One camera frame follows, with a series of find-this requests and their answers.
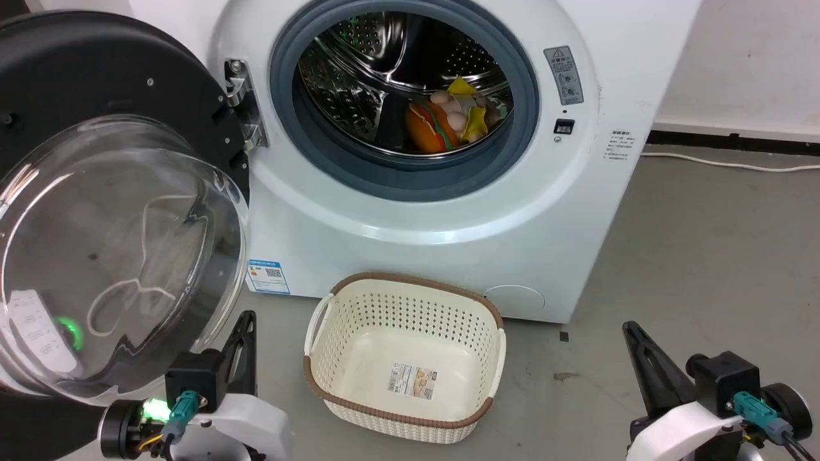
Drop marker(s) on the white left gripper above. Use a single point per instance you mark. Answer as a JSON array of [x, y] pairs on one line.
[[250, 429]]

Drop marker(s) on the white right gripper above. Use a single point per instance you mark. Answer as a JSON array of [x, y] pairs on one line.
[[685, 435]]

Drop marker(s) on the white front-load washing machine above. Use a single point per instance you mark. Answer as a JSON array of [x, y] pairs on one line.
[[397, 256]]

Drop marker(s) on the metal door hinge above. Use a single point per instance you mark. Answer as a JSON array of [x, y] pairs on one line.
[[243, 96]]

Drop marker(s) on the black door latch slot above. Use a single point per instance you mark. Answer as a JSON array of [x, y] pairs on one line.
[[564, 127]]

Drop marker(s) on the black washer door glass bowl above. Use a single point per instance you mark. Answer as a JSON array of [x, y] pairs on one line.
[[83, 70]]

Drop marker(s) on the blue energy label sticker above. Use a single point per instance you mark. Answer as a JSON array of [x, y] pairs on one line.
[[268, 276]]

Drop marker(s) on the cream laundry basket brown rim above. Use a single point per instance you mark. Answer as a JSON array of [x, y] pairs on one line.
[[359, 358]]

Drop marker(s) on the round white filter cover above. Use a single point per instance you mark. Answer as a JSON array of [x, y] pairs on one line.
[[516, 304]]

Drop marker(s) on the paper product label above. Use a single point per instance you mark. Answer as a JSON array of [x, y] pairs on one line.
[[411, 381]]

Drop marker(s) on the small printed text label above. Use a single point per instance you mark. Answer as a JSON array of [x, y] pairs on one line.
[[619, 146]]

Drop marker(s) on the black baseboard strip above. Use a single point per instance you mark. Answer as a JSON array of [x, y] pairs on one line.
[[737, 142]]

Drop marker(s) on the orange plush toy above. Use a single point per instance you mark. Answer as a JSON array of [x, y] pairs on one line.
[[428, 131]]

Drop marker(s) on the grey warning sticker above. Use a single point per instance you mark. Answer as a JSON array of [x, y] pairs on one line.
[[564, 75]]

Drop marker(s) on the doll with yellow clothes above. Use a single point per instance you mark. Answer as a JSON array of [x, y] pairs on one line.
[[473, 118]]

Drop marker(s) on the stainless steel washer drum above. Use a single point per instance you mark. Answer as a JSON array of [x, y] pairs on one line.
[[371, 64]]

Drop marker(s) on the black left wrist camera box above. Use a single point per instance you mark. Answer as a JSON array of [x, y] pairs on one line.
[[195, 378]]

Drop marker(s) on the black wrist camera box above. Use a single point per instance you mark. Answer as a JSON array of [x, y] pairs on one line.
[[724, 378], [195, 378]]

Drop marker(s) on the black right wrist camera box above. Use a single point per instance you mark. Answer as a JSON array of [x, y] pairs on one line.
[[724, 378]]

